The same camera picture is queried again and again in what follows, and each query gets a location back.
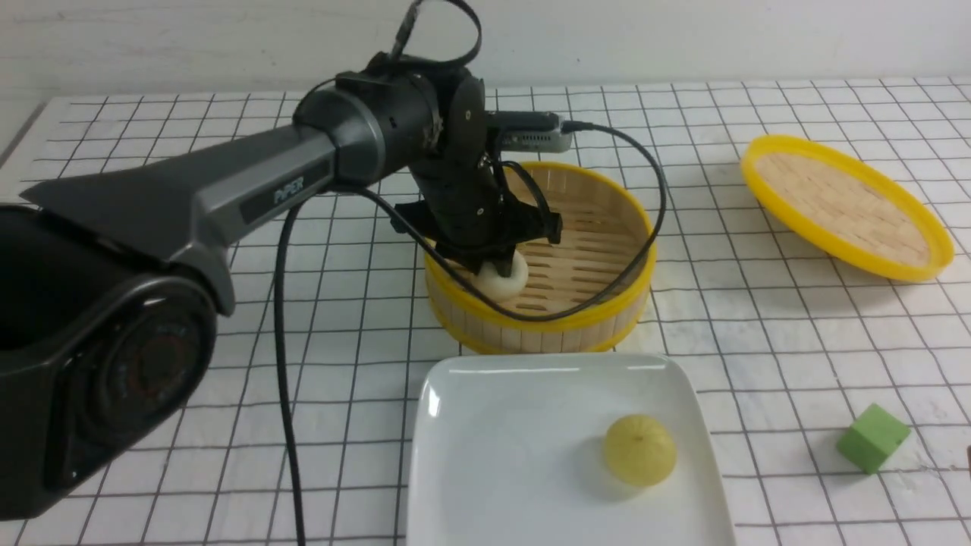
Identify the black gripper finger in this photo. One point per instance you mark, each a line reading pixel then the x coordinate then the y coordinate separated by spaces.
pixel 473 264
pixel 504 263

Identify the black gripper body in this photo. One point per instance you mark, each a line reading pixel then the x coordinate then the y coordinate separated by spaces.
pixel 476 212

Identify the white steamed bun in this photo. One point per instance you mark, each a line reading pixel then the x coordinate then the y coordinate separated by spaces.
pixel 501 288

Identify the yellow bun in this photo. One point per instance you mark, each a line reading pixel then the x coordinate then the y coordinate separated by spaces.
pixel 638 450

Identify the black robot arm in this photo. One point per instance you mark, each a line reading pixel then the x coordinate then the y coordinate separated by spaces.
pixel 112 283

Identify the white square plate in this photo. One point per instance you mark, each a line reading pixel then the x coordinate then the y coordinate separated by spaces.
pixel 507 451

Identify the yellow bamboo steamer basket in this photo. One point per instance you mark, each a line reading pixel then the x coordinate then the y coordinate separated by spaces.
pixel 604 226

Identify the white grid tablecloth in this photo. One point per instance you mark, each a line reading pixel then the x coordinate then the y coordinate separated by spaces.
pixel 784 345

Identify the yellow bamboo steamer lid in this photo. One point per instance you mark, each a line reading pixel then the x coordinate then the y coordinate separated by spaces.
pixel 846 208

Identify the green cube block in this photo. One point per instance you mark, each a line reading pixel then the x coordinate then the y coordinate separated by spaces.
pixel 872 439

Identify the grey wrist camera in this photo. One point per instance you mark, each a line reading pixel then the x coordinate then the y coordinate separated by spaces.
pixel 527 131

